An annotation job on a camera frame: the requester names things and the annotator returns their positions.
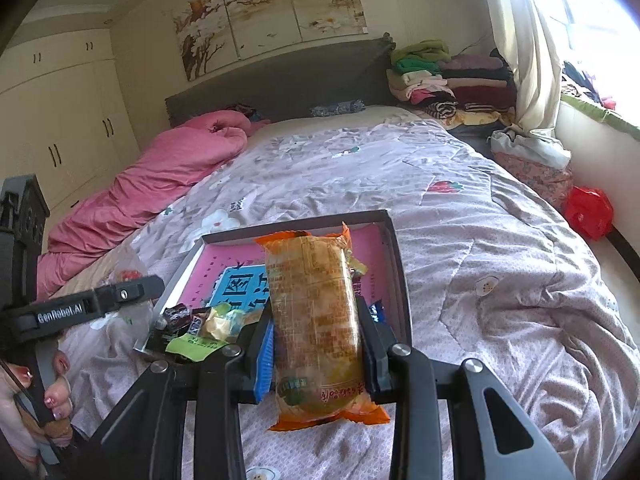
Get person's left hand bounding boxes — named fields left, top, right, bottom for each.
left=0, top=350, right=76, bottom=453

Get flower branch wall painting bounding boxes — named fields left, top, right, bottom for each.
left=172, top=0, right=241, bottom=82

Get shallow dark cardboard tray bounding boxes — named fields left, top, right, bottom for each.
left=134, top=209, right=413, bottom=362

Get green and yellow snack packet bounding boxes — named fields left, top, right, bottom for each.
left=165, top=307, right=263, bottom=363

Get dark patterned pillow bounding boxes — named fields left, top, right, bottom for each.
left=225, top=104, right=271, bottom=123
left=310, top=101, right=368, bottom=117

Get clear packet with red print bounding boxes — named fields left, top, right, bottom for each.
left=100, top=252, right=156, bottom=331

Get grey padded headboard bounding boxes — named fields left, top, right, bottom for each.
left=165, top=35, right=396, bottom=128

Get beige landscape wall painting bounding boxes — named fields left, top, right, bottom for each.
left=282, top=0, right=371, bottom=43
left=220, top=0, right=303, bottom=58

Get green windowsill cushion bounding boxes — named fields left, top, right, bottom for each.
left=560, top=92, right=640, bottom=142

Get pile of folded clothes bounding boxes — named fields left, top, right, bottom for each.
left=387, top=40, right=518, bottom=128

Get window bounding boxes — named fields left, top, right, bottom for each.
left=530, top=0, right=640, bottom=111

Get pale floral quilt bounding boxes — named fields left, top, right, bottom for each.
left=45, top=107, right=640, bottom=480

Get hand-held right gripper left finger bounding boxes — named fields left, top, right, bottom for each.
left=75, top=310, right=277, bottom=480

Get clothes heap on windowsill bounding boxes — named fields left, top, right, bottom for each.
left=560, top=60, right=618, bottom=111

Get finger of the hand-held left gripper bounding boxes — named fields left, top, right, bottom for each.
left=95, top=275, right=166, bottom=314

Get pink book with blue label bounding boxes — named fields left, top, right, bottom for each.
left=177, top=225, right=396, bottom=322

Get floral cloth bag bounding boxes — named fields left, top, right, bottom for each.
left=490, top=127, right=575, bottom=206

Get cream wardrobe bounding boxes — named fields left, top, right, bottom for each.
left=0, top=27, right=143, bottom=211

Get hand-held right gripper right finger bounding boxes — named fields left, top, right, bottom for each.
left=354, top=297, right=576, bottom=480

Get red plastic bag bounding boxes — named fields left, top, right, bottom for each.
left=564, top=186, right=615, bottom=241

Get black carved wooden furniture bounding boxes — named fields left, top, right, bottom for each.
left=0, top=175, right=51, bottom=311

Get cream curtain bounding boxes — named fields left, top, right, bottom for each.
left=477, top=0, right=568, bottom=136

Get blue snack packet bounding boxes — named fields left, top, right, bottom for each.
left=367, top=300, right=389, bottom=329

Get long orange bread packet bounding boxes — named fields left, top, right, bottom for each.
left=255, top=222, right=391, bottom=433

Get pink duvet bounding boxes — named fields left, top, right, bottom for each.
left=37, top=111, right=251, bottom=301

